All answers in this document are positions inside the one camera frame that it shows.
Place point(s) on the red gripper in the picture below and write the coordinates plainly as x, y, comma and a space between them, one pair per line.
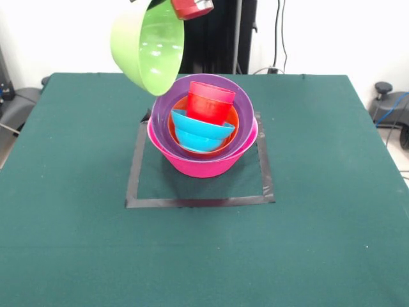
185, 9

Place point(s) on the large green bowl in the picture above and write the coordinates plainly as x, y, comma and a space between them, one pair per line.
159, 51

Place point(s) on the pink cup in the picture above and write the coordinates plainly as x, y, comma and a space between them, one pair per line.
211, 91

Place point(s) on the purple bowl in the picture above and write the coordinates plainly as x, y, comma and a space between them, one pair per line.
159, 108

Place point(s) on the red cup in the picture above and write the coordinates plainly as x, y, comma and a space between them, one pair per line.
207, 110

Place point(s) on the small cyan bowl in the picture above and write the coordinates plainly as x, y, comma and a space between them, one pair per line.
198, 134

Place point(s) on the orange ribbed bowl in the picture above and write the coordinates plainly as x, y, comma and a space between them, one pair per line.
234, 128

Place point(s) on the large pink bowl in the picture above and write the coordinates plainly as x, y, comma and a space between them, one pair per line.
204, 168

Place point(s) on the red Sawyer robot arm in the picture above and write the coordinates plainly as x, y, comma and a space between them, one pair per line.
204, 4

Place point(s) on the black floor device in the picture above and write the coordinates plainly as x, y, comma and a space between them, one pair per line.
19, 102
383, 105

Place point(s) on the dark green table cloth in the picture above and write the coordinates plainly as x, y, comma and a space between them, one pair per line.
204, 275

